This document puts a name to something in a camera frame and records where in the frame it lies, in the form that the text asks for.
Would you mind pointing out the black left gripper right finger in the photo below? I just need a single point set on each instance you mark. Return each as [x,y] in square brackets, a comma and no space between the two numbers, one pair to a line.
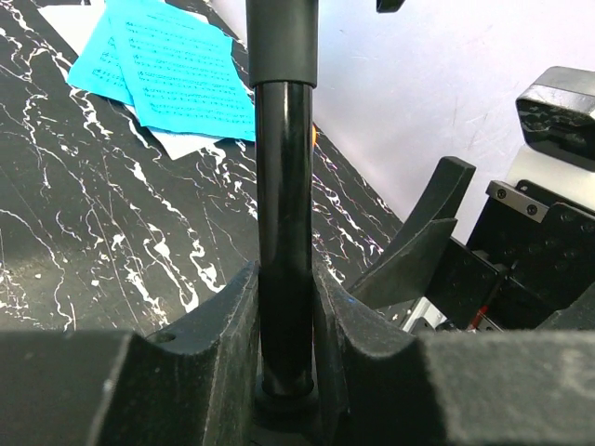
[379,385]

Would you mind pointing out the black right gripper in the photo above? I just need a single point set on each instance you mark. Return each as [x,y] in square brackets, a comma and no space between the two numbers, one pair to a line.
[530,254]

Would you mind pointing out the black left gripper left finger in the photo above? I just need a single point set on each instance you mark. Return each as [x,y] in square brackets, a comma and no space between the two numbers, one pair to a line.
[191,383]

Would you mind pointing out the black music stand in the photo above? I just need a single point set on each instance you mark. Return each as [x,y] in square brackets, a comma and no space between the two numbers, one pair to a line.
[282,41]

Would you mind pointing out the blue sheet music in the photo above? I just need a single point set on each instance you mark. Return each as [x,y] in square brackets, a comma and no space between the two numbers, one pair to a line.
[179,71]
[98,70]

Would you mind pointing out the white sheet music page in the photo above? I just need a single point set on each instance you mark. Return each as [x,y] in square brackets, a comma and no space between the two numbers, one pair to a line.
[75,24]

